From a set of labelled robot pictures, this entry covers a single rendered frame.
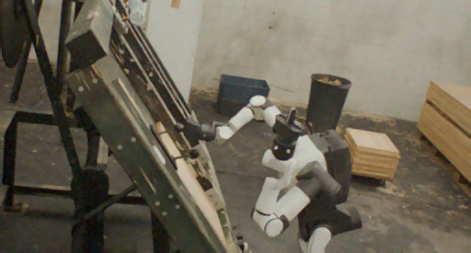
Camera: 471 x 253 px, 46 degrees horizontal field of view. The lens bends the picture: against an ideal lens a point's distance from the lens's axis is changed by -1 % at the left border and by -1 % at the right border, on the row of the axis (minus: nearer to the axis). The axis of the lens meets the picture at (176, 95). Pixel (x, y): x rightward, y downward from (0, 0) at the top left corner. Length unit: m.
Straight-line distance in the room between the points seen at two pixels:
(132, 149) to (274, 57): 6.14
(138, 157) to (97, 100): 0.24
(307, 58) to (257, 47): 0.72
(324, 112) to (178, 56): 1.93
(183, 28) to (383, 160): 2.57
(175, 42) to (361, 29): 2.81
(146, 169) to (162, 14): 4.58
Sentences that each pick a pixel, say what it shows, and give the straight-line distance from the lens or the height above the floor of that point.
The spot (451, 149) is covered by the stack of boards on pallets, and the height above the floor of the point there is 0.27.
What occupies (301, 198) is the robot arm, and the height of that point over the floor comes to 1.25.
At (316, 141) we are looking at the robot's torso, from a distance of 2.57.
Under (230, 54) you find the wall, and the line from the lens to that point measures 7.82.
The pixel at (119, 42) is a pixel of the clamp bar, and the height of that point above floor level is 1.68.
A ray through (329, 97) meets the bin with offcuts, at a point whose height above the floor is 0.47.
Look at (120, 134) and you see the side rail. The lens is 1.80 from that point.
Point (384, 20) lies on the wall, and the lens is 8.03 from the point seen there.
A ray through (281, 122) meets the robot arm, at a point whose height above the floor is 1.58.
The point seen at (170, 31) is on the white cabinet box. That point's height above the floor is 1.01.
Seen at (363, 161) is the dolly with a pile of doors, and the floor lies 0.26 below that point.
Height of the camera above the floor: 2.23
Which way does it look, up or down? 17 degrees down
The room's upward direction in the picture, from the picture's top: 9 degrees clockwise
